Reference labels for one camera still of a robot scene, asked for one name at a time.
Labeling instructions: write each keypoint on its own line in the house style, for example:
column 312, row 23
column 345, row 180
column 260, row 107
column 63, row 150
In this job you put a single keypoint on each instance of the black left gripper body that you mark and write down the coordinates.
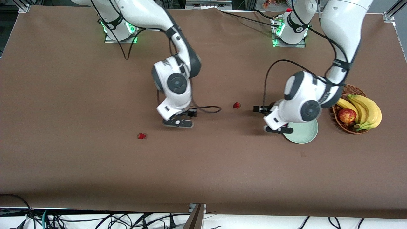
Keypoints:
column 266, row 110

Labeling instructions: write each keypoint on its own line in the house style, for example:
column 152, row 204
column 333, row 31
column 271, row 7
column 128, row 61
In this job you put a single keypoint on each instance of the red strawberry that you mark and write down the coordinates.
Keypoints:
column 141, row 136
column 236, row 105

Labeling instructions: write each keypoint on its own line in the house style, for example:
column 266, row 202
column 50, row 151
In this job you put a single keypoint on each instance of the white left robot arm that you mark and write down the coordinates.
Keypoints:
column 302, row 98

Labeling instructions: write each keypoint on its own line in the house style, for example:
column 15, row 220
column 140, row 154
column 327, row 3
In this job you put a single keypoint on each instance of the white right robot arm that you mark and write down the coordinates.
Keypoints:
column 171, row 95

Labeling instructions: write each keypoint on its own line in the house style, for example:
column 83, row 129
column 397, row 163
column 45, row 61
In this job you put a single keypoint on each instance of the pale green round plate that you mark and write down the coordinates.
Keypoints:
column 305, row 133

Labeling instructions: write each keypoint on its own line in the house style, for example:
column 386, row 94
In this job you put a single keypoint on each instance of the brown table cover sheet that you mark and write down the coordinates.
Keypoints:
column 222, row 165

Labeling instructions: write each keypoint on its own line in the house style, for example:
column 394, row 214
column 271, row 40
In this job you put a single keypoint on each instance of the brown wicker basket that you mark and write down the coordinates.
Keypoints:
column 345, row 128

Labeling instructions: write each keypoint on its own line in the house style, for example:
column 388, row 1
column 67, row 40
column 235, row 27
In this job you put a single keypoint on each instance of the red apple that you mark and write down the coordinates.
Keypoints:
column 347, row 115

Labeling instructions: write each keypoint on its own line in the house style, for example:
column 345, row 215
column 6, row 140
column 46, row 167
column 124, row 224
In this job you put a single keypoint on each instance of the yellow banana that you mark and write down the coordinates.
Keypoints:
column 362, row 109
column 349, row 108
column 375, row 114

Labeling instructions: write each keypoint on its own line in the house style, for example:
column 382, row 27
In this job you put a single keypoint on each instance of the orange colourful object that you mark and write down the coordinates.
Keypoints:
column 268, row 3

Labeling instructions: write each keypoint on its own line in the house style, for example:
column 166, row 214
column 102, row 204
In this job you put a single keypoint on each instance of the grey power strip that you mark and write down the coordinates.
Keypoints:
column 206, row 4

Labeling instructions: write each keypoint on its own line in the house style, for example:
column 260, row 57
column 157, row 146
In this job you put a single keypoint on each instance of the aluminium frame post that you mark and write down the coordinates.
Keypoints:
column 195, row 219

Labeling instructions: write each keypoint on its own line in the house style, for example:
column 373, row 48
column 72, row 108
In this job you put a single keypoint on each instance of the aluminium frame profile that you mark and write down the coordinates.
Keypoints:
column 24, row 6
column 388, row 16

